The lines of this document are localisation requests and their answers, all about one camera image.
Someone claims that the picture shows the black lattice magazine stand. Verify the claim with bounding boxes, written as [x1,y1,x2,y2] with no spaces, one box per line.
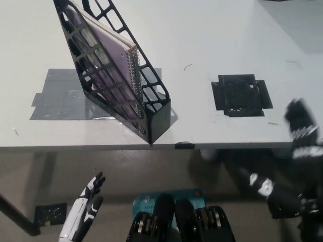
[52,0,172,145]

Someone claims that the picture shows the grey tape patch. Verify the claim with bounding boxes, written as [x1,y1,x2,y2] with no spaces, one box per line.
[29,68,163,121]

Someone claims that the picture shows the black metal table leg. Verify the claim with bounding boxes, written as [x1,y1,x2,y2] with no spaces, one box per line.
[0,193,41,236]

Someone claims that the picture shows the teal cardboard box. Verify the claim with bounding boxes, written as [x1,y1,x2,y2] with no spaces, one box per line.
[132,189,208,220]

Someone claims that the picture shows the black tape square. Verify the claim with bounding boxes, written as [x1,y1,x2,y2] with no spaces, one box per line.
[211,74,274,117]

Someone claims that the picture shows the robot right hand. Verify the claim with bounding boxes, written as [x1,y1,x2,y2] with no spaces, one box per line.
[241,98,323,219]

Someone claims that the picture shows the black floor tape patch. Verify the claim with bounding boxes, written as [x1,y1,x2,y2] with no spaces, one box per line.
[34,202,68,226]

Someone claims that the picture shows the purple spiral notebook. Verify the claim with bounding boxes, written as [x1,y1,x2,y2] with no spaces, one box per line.
[60,5,142,134]

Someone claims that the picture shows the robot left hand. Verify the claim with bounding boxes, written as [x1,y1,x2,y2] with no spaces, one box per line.
[58,171,106,242]

